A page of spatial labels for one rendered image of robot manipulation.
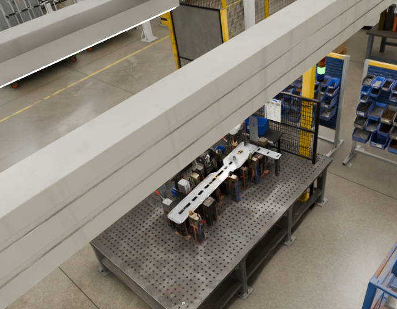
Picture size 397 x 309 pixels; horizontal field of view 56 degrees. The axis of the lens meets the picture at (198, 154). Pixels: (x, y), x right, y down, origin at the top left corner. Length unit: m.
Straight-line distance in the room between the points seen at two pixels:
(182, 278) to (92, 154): 3.15
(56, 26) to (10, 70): 0.19
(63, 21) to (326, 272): 3.80
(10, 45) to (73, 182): 0.78
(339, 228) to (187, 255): 2.00
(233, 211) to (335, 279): 1.30
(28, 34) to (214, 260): 2.85
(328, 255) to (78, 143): 4.20
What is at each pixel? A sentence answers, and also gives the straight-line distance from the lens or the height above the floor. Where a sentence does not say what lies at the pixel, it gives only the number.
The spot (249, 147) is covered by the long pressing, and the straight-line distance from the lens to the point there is 4.31.
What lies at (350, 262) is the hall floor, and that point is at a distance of 4.55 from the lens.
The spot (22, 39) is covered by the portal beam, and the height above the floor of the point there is 3.32.
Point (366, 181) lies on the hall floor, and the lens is 5.47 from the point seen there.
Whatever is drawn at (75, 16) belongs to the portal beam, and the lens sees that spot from 1.27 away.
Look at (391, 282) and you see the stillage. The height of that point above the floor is 0.17.
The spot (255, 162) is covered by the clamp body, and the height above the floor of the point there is 1.03.
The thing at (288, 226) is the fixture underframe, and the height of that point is 0.28.
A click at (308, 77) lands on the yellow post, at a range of 4.02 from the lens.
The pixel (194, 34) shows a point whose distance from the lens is 6.12.
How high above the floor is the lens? 3.65
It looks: 38 degrees down
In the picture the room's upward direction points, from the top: 10 degrees counter-clockwise
